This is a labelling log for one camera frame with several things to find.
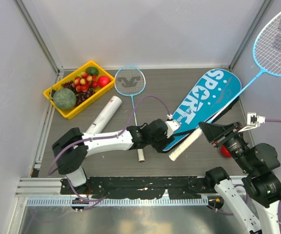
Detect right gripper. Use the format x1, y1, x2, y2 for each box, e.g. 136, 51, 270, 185
198, 120, 254, 172

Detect blue racket bag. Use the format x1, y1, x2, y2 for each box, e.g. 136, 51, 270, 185
162, 68, 242, 153

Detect white shuttlecock tube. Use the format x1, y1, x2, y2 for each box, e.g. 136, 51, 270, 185
85, 96, 122, 134

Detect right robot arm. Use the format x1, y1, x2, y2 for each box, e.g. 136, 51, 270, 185
199, 122, 281, 233

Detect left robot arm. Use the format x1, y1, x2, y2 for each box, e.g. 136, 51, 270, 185
52, 119, 180, 194

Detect red apple on table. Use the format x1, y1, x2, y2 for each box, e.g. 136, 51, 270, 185
221, 146, 232, 158

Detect red apple in bin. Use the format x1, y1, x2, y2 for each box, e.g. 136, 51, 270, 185
97, 76, 111, 88

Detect dark purple grapes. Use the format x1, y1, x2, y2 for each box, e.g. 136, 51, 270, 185
61, 81, 95, 106

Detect red cherry bunch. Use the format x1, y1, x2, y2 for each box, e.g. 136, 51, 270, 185
72, 72, 99, 92

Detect yellow plastic bin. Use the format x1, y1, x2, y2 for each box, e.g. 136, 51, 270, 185
43, 60, 115, 119

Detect green lime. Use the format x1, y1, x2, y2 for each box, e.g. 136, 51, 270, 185
86, 66, 99, 76

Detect green melon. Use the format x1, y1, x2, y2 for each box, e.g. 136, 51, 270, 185
53, 88, 76, 110

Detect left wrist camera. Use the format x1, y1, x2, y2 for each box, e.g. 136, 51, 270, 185
165, 114, 180, 138

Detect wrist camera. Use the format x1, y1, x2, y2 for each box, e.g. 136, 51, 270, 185
165, 114, 180, 138
239, 112, 265, 133

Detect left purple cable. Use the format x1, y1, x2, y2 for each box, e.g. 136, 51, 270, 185
47, 95, 172, 210

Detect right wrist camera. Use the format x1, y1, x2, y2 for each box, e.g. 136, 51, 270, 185
239, 112, 265, 133

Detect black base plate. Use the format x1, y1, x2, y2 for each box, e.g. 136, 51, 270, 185
75, 175, 230, 200

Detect white cable duct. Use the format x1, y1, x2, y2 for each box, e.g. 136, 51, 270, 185
26, 196, 208, 207

